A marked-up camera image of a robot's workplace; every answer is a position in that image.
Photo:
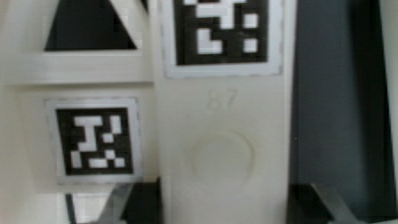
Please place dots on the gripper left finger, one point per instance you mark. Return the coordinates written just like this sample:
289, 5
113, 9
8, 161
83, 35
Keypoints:
133, 204

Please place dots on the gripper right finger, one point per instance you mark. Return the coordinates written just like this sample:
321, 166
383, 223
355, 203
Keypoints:
316, 206

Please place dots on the white chair back frame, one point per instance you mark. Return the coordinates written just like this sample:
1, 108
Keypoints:
195, 55

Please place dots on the white chair seat part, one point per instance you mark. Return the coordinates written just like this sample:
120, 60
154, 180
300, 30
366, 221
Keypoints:
95, 136

